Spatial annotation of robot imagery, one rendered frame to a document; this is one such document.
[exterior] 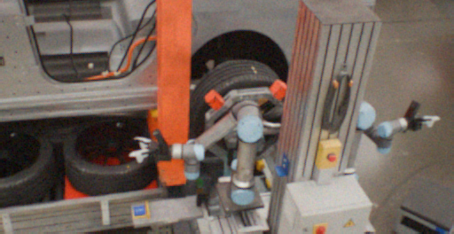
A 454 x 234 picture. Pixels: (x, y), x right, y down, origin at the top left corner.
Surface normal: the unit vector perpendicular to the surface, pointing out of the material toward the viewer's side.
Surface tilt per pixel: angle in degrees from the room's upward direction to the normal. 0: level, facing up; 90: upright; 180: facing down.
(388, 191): 0
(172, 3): 90
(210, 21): 90
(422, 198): 0
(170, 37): 90
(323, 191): 0
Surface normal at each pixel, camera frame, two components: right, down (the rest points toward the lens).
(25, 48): 0.24, 0.55
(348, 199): 0.06, -0.81
